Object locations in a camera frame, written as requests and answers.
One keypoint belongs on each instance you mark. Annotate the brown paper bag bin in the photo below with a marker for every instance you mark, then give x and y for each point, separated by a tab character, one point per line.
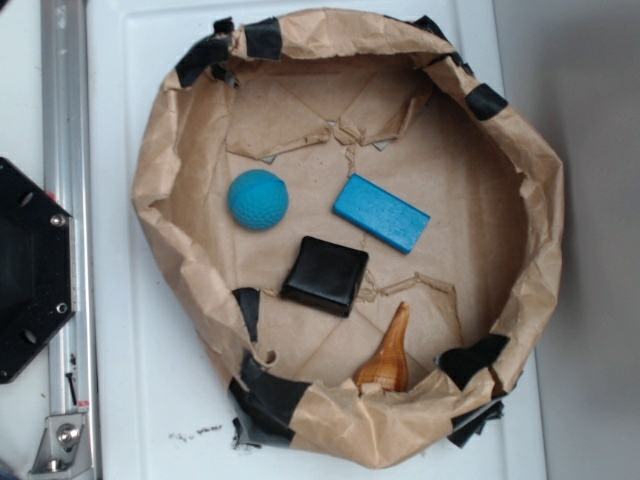
314	97

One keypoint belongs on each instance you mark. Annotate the black square box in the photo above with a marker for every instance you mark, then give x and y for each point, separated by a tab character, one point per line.
325	276

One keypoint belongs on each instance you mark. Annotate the blue dimpled ball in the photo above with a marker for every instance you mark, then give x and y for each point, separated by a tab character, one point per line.
258	200

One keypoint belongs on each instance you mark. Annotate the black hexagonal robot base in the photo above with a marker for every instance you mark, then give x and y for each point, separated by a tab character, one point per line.
36	273

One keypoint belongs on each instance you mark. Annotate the blue wooden block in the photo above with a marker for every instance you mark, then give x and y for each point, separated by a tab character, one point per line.
381	214

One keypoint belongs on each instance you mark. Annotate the white plastic tray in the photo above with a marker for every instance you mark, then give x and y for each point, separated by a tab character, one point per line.
164	413

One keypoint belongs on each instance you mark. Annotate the brown spiral seashell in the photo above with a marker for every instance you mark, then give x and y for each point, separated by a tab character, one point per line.
388	366

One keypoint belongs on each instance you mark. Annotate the metal corner bracket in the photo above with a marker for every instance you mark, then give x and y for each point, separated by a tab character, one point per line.
64	450

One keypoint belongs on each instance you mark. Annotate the aluminium extrusion rail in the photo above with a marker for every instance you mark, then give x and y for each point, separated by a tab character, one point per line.
73	379

